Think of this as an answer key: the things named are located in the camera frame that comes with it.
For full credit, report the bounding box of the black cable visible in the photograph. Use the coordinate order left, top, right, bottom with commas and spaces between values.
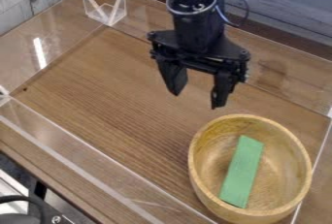
0, 195, 47, 224

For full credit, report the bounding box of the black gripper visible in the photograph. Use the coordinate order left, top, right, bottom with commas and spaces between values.
146, 0, 250, 109

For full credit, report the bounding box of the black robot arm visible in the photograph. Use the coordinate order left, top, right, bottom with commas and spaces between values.
146, 0, 250, 109

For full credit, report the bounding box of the brown wooden bowl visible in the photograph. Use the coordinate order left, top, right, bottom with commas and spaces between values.
187, 114, 312, 224

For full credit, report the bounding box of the black metal table bracket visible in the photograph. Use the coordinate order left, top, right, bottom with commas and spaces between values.
28, 180, 80, 224

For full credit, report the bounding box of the green rectangular block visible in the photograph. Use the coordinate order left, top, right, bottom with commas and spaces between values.
219, 136, 265, 208

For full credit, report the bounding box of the clear acrylic corner bracket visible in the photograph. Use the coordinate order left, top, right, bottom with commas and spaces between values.
83, 0, 127, 27

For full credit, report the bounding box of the clear acrylic enclosure wall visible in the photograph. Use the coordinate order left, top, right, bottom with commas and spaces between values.
0, 0, 332, 224

